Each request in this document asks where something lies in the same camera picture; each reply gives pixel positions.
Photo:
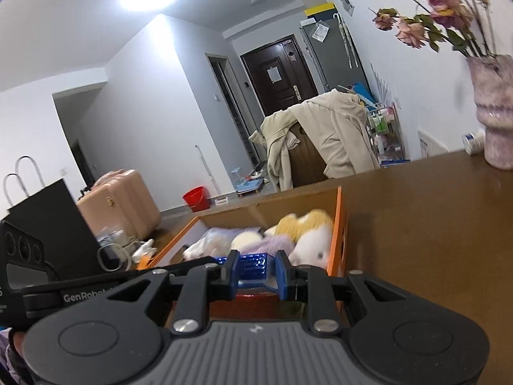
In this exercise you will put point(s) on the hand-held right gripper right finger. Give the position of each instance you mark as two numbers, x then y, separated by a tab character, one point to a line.
282	272

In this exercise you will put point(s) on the person's left forearm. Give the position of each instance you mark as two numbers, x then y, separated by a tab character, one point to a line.
9	353

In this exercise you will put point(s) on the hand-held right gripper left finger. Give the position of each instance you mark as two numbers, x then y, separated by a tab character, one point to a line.
232	268

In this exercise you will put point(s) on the pink marbled vase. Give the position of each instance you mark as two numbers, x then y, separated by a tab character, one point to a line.
495	116

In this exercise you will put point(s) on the small white cup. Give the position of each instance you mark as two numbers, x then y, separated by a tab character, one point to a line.
473	142

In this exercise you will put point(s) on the yellow black box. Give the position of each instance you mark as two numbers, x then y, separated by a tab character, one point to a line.
320	11

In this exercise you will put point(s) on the white umbrella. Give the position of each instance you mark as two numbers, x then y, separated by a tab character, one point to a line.
348	44

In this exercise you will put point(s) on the lilac fluffy cloth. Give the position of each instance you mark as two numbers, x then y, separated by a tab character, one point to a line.
276	244

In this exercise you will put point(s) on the dark wooden door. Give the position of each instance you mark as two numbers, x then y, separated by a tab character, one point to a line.
276	76

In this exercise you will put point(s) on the white plush toy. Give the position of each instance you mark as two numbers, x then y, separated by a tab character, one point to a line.
312	250

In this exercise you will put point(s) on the black paper bag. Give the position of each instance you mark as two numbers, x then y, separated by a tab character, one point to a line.
52	216

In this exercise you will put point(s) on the blue tissue packet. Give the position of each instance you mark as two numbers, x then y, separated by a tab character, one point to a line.
254	266

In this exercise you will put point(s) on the pet water dispenser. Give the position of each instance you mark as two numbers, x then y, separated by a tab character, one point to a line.
244	182

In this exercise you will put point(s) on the white mop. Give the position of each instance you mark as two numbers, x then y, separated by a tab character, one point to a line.
206	168

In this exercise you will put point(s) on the pink suitcase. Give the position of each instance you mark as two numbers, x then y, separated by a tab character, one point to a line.
120	204

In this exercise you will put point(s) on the orange cardboard box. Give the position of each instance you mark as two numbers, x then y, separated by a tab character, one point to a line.
337	244

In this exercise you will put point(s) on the lavender towel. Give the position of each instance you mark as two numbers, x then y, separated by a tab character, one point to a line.
222	233

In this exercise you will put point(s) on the red bucket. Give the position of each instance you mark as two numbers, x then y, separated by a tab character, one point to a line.
197	199

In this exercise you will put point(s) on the grey refrigerator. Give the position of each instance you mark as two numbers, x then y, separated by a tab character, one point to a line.
332	56

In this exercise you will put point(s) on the clear glass container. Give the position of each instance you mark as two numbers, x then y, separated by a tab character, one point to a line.
114	256

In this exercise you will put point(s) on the brown chair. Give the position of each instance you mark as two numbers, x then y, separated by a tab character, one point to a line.
306	156

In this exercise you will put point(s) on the beige coat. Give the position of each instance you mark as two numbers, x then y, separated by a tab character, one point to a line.
344	136

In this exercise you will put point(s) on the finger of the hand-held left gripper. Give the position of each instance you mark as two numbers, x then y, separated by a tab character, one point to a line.
192	263

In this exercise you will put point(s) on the yellow plush toy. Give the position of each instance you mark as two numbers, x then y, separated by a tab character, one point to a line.
298	222

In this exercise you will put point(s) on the dried pink flowers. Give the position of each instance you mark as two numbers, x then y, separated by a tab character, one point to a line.
437	4

